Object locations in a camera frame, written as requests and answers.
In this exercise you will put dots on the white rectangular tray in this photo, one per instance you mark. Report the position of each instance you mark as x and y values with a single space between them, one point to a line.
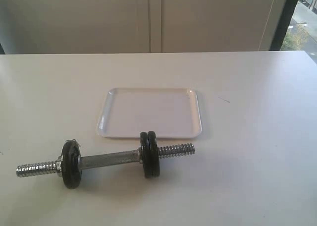
172 113

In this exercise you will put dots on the chrome threaded dumbbell bar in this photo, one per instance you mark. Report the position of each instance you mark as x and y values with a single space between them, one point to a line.
104 160

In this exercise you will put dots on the dark window frame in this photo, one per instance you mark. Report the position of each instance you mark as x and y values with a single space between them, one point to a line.
282 26

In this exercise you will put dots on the black weight plate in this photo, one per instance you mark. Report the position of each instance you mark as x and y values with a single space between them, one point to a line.
154 154
146 155
71 174

